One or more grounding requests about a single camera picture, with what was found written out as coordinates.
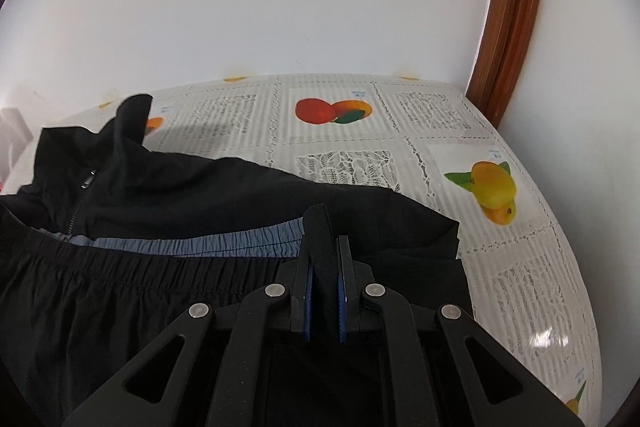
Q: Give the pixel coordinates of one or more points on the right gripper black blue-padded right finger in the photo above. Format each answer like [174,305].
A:
[441,367]

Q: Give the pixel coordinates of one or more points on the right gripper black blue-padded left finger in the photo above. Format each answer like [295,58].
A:
[203,369]

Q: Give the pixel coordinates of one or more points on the black white blue jacket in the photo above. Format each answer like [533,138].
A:
[111,242]

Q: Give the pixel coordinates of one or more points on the fruit-print white tablecloth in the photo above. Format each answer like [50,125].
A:
[409,136]

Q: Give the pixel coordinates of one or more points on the white plastic bag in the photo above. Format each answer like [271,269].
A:
[24,113]

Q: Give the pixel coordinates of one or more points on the brown wooden door frame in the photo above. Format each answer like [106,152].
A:
[501,55]

